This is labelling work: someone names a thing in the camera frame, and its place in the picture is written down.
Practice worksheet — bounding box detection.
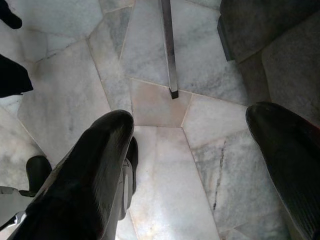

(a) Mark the dark grey fabric sofa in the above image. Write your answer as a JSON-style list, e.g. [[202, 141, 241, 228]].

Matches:
[[217, 0, 320, 126]]

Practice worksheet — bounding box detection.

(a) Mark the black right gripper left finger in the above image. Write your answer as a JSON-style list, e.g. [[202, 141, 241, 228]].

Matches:
[[9, 109, 136, 240]]

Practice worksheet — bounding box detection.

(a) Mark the black knit garment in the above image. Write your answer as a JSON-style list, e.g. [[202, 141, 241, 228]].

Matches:
[[0, 53, 34, 100]]

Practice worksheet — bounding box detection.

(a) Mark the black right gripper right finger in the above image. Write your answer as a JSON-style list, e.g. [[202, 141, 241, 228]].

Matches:
[[245, 101, 320, 240]]

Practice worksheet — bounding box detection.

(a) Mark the silver clothes rack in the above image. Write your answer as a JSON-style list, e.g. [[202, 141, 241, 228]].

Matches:
[[160, 0, 180, 100]]

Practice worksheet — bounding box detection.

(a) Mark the black shirt green print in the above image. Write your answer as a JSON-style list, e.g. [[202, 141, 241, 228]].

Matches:
[[0, 0, 23, 30]]

